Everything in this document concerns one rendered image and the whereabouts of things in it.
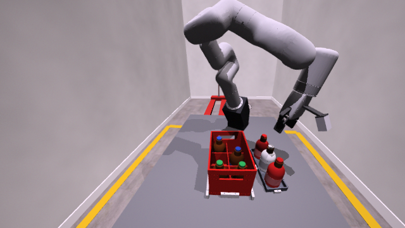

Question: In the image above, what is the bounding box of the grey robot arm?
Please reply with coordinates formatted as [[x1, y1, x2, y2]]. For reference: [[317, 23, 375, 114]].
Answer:
[[184, 0, 339, 110]]

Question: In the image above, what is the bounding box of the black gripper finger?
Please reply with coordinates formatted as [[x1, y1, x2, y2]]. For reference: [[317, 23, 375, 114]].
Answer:
[[273, 107, 292, 134], [286, 118, 299, 129]]

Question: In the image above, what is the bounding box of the white bottle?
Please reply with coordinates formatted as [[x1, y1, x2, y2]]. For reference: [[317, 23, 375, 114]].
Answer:
[[258, 144, 276, 172]]

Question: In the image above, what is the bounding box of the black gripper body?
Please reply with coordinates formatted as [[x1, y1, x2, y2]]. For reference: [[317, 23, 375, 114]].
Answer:
[[279, 87, 317, 120]]

